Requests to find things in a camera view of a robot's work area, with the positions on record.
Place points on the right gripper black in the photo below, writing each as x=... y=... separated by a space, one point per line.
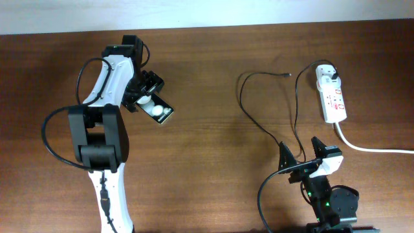
x=301 y=172

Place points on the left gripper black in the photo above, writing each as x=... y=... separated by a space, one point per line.
x=154 y=82

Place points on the black smartphone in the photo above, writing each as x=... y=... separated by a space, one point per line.
x=155 y=107

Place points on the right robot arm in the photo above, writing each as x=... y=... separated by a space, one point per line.
x=334 y=206

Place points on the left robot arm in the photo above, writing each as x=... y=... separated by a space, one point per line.
x=99 y=136

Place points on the white charger plug adapter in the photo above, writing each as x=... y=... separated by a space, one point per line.
x=327 y=78

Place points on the white power strip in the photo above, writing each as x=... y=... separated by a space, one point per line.
x=333 y=106

